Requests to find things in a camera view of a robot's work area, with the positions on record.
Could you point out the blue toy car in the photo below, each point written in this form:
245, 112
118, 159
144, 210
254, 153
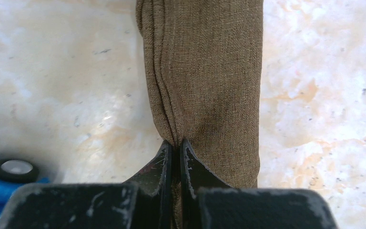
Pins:
3, 183

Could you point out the brown cloth napkin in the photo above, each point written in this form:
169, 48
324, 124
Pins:
203, 62

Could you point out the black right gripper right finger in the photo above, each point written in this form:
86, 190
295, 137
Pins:
195, 176

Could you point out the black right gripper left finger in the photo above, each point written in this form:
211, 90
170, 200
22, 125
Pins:
153, 208

